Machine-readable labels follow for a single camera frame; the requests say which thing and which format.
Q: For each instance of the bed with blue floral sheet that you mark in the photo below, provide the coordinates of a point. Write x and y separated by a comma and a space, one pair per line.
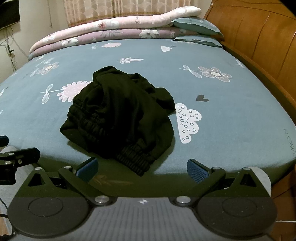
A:
150, 64

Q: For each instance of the purple floral quilt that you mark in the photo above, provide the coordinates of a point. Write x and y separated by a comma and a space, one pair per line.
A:
111, 36

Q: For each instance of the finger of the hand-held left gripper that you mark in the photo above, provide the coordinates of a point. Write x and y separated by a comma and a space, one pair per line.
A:
4, 140
25, 156

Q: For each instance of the beige patterned curtain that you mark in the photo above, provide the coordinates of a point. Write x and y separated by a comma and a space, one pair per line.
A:
129, 9

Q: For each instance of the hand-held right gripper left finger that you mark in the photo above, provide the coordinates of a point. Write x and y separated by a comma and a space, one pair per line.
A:
89, 171

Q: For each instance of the black wall television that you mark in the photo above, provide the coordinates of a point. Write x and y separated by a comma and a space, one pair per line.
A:
8, 12

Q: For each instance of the black pants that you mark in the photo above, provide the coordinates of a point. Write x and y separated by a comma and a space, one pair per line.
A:
120, 115

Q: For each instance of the wooden nightstand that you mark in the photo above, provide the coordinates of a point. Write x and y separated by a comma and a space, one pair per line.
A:
285, 178

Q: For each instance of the pink floral quilt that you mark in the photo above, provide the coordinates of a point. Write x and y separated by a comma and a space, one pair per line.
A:
129, 22

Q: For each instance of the wooden headboard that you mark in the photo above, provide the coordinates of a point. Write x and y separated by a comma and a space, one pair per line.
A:
254, 34

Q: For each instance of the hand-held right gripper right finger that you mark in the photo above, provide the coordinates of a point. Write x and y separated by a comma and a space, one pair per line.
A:
196, 169

